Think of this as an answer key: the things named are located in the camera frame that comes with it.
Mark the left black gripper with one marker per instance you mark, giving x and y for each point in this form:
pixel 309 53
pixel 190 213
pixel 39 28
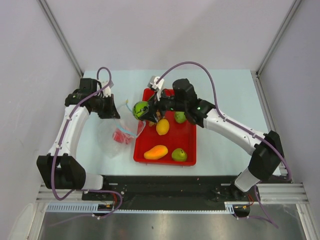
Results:
pixel 114 113

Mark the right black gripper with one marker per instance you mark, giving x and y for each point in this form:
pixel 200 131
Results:
pixel 154 104

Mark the green guava black stripe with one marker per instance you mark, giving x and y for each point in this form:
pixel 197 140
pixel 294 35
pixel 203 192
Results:
pixel 139 109

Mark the yellow lemon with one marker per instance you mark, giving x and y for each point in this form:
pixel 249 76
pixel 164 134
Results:
pixel 162 127

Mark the clear zip top bag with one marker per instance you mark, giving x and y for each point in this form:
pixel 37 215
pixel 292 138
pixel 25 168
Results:
pixel 107 126

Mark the red bell pepper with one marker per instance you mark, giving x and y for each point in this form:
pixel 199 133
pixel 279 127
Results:
pixel 122 135

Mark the green sugar apple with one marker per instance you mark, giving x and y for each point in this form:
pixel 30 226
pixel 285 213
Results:
pixel 179 117

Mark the orange papaya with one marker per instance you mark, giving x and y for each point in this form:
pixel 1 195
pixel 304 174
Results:
pixel 155 153

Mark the green pear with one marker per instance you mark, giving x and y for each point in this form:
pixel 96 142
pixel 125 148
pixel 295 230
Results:
pixel 179 155

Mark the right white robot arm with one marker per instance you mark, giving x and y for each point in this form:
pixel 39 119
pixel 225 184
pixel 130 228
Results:
pixel 265 149

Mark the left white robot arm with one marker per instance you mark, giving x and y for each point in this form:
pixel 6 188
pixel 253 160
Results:
pixel 59 168

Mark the red plastic tray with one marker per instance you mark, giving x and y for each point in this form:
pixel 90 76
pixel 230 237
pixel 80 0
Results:
pixel 180 135

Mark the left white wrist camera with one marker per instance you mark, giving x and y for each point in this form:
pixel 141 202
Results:
pixel 106 88

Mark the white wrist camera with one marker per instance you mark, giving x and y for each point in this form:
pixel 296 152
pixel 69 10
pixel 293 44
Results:
pixel 156 84
pixel 106 88

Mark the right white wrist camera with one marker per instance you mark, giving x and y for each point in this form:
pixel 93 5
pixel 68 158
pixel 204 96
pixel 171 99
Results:
pixel 156 84

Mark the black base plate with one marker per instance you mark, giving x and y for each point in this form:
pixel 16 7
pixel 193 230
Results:
pixel 217 188

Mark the white cable duct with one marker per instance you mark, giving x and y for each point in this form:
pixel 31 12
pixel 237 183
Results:
pixel 97 208

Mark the aluminium rail frame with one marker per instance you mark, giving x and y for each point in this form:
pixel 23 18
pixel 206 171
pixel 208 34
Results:
pixel 270 193

